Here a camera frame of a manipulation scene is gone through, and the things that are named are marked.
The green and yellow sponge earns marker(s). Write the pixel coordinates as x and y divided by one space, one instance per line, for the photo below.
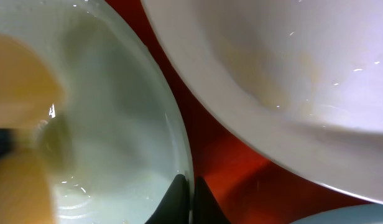
27 90

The white plate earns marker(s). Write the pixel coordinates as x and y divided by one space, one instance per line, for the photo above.
299 81

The red plastic tray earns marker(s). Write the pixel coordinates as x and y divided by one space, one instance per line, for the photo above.
248 187

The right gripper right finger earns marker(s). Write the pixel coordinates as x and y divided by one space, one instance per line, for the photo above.
206 209

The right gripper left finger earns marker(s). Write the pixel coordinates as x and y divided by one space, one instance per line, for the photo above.
174 207

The light green plate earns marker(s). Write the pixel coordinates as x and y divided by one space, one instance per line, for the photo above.
116 141

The light blue plate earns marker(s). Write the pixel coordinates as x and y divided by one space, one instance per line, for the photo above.
360 214

